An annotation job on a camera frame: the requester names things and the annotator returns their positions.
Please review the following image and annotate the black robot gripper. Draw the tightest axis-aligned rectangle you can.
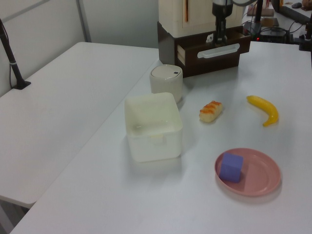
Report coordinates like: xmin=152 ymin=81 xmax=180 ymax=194
xmin=211 ymin=1 xmax=235 ymax=47

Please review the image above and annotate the wooden drawer with brown front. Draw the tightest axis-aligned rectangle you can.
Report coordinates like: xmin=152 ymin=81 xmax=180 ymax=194
xmin=176 ymin=30 xmax=252 ymax=75

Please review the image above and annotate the dark brown drawer housing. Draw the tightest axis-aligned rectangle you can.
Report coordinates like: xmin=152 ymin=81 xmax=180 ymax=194
xmin=156 ymin=20 xmax=244 ymax=79

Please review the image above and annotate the orange glazed toy bread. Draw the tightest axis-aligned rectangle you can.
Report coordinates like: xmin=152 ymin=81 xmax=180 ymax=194
xmin=199 ymin=99 xmax=224 ymax=123

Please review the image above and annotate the yellow toy banana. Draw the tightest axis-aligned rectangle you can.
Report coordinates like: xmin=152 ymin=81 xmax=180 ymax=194
xmin=246 ymin=95 xmax=279 ymax=127

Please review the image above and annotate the black pole stand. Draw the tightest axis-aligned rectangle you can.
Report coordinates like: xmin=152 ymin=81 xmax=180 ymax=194
xmin=248 ymin=0 xmax=264 ymax=34

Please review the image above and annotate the black electronics box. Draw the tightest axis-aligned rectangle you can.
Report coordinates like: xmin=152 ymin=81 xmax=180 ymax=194
xmin=257 ymin=27 xmax=290 ymax=43

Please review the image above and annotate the beige lidded trash can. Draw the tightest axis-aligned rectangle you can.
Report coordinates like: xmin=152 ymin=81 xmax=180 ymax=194
xmin=149 ymin=63 xmax=184 ymax=103

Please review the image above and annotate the cream square plastic bin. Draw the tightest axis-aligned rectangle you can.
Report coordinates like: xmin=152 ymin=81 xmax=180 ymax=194
xmin=124 ymin=92 xmax=184 ymax=164

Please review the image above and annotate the purple foam cube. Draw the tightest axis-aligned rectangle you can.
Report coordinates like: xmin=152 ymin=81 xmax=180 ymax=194
xmin=219 ymin=153 xmax=244 ymax=183

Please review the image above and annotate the pink plastic plate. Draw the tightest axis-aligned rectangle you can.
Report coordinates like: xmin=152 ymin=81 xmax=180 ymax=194
xmin=214 ymin=147 xmax=283 ymax=197

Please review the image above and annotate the white drawer handle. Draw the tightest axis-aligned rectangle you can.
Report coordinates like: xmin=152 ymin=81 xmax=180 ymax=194
xmin=196 ymin=43 xmax=241 ymax=59

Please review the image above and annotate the black clamp mount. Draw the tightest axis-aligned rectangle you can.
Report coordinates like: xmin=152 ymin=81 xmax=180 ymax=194
xmin=293 ymin=21 xmax=312 ymax=52

